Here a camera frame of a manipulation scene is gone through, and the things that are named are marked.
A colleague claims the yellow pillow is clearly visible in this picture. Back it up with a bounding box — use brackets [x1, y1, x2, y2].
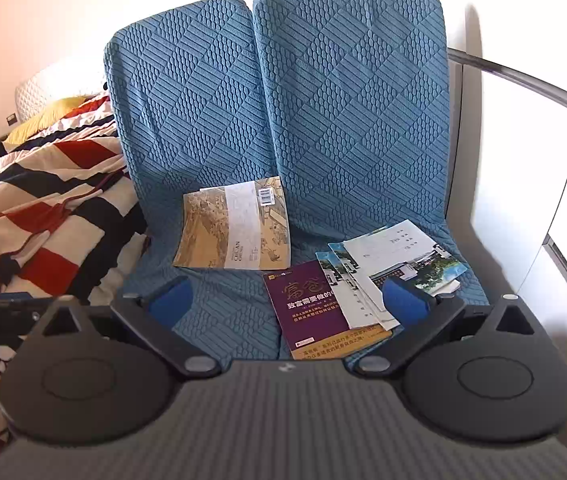
[3, 95, 91, 146]

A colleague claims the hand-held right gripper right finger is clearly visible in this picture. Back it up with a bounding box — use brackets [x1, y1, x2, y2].
[353, 277, 539, 376]

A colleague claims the red black striped fleece blanket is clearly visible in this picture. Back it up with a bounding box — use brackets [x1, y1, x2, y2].
[0, 125, 150, 361]

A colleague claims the purple cover book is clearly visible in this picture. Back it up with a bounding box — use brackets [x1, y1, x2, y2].
[262, 260, 394, 361]

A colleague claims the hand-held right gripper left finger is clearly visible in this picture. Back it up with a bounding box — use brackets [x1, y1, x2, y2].
[38, 276, 224, 380]

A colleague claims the blue textured sofa seat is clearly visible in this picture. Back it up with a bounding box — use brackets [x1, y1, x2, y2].
[252, 0, 489, 361]
[104, 0, 284, 361]

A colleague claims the striped cotton bed quilt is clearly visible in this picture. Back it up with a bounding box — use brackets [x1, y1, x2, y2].
[0, 94, 119, 161]

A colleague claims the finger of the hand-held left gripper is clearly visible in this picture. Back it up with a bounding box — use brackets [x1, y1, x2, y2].
[0, 294, 59, 333]

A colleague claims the white quilted headboard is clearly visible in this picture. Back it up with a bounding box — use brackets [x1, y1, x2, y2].
[14, 57, 110, 122]

